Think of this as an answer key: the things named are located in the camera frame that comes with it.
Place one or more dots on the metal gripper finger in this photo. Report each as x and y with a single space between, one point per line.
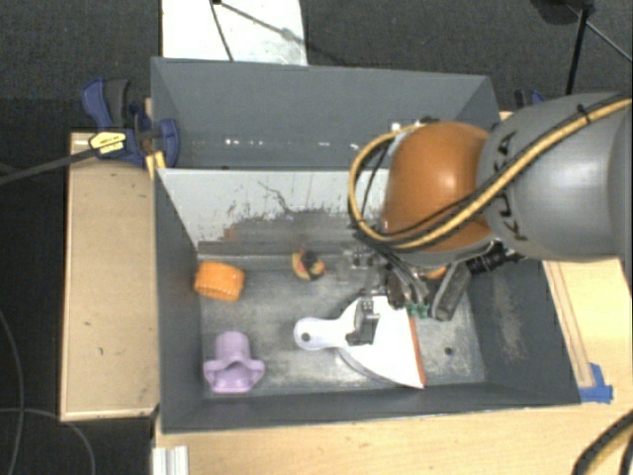
365 327
346 269

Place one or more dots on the yellow black red toy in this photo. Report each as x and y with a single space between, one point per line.
307 265

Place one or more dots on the grey metal bin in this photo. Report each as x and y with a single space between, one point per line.
257 295

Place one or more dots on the orange ribbed toy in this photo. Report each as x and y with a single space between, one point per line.
220 281

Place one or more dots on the purple plastic toy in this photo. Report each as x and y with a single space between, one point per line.
232 364

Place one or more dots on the pale wood board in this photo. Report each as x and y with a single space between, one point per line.
109 290

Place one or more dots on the black cylinder on white bracket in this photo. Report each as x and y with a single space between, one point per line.
447 297

